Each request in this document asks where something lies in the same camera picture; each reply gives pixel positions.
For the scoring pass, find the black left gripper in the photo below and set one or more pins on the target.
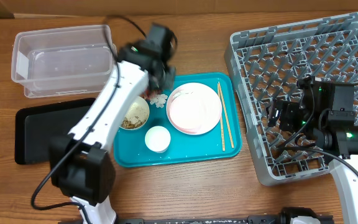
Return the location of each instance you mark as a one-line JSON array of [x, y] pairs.
[[168, 84]]

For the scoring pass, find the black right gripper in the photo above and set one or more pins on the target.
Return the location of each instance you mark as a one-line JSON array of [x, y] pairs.
[[288, 110]]

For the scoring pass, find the white napkin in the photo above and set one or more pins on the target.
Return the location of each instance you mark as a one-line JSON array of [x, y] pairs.
[[159, 100]]

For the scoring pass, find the small white cup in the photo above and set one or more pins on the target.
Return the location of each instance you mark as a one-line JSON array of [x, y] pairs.
[[157, 139]]

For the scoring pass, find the pink shallow bowl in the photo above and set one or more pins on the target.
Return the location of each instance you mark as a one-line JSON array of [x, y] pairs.
[[186, 112]]

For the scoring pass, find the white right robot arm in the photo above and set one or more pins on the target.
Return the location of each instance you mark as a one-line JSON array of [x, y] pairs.
[[332, 133]]

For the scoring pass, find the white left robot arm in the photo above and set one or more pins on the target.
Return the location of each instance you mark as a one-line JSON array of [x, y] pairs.
[[80, 163]]

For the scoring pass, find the grey dishwasher rack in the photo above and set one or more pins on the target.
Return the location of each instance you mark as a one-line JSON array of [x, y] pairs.
[[265, 64]]

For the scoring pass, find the cream bowl with food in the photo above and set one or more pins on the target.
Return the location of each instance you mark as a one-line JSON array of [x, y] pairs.
[[137, 115]]

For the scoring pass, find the teal plastic tray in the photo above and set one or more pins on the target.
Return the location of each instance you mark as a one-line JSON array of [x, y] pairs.
[[129, 147]]

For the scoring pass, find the light wooden chopstick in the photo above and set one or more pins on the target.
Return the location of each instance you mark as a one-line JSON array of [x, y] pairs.
[[221, 118]]

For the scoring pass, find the clear plastic bin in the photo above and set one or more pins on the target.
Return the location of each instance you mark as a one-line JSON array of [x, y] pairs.
[[62, 61]]

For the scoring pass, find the black rectangular tray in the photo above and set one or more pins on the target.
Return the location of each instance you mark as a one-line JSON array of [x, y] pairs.
[[35, 126]]

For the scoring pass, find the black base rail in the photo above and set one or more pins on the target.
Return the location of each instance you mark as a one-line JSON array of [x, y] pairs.
[[287, 215]]

